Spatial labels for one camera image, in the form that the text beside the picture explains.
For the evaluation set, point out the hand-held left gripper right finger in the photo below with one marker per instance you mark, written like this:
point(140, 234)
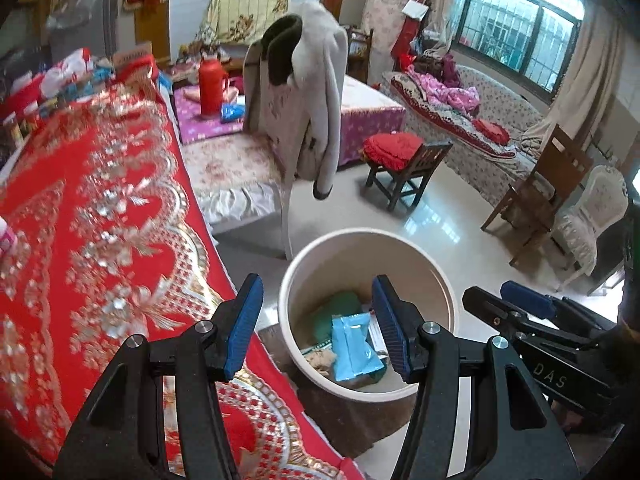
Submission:
point(392, 332)

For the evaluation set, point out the barred window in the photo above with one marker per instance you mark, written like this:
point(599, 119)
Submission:
point(500, 20)

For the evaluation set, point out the purple floral table cover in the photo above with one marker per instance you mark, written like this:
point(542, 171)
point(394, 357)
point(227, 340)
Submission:
point(370, 120)

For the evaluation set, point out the white pill bottle pink label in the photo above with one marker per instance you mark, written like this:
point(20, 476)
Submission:
point(6, 240)

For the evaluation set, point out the slim wooden chair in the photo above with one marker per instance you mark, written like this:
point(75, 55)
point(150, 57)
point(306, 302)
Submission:
point(360, 60)

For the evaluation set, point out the white red plastic bag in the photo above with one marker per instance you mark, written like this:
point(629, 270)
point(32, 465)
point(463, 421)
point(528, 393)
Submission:
point(67, 72)

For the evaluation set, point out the small wooden stool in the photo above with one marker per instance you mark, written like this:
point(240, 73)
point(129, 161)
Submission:
point(410, 175)

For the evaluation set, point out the green plush toy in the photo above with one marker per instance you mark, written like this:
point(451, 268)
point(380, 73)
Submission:
point(335, 310)

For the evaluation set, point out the brown wooden armchair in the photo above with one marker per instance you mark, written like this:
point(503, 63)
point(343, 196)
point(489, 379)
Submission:
point(545, 170)

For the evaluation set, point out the grey refrigerator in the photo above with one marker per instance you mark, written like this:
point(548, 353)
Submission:
point(95, 25)

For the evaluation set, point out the red patterned quilt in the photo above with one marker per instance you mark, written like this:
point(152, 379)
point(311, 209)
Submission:
point(450, 127)

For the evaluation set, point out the cardboard box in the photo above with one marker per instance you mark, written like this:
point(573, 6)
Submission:
point(132, 55)

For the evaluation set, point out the white coat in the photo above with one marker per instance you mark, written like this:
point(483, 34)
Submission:
point(320, 85)

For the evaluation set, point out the floral covered cabinet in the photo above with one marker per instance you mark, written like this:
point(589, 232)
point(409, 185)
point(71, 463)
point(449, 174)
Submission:
point(385, 10)

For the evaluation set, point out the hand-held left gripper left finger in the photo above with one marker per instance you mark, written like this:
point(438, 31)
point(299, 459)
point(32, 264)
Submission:
point(242, 327)

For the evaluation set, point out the yellow floral cloth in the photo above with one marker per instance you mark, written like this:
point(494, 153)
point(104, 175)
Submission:
point(240, 10)

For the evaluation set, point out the floral covered sofa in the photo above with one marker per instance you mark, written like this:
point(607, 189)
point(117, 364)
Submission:
point(480, 175)

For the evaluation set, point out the beige trash bin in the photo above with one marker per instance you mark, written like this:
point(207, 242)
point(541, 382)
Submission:
point(320, 270)

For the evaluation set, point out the red thermos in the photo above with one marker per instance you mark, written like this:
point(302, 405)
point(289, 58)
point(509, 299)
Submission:
point(210, 90)

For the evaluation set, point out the blue packet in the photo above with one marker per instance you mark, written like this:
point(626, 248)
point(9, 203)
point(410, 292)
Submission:
point(355, 345)

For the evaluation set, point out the floral covered chair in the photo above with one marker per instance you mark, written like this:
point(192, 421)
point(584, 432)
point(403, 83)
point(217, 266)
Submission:
point(225, 160)

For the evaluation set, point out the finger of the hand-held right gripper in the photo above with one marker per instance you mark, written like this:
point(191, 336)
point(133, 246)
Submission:
point(527, 300)
point(490, 310)

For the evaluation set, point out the blue plastic bag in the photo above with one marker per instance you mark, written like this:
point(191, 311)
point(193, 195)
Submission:
point(165, 82)
point(232, 112)

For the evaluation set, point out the pink blanket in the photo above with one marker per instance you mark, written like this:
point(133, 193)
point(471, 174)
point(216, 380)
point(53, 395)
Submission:
point(450, 97)

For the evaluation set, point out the person's right hand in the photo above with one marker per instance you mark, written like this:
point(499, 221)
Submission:
point(585, 422)

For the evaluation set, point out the brown scrap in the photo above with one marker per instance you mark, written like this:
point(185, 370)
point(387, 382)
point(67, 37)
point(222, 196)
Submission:
point(322, 365)

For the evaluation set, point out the white ornate chair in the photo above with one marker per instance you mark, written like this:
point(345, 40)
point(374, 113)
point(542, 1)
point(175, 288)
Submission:
point(595, 200)

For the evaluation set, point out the red seat cushion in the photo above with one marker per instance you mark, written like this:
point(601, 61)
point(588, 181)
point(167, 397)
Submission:
point(392, 150)

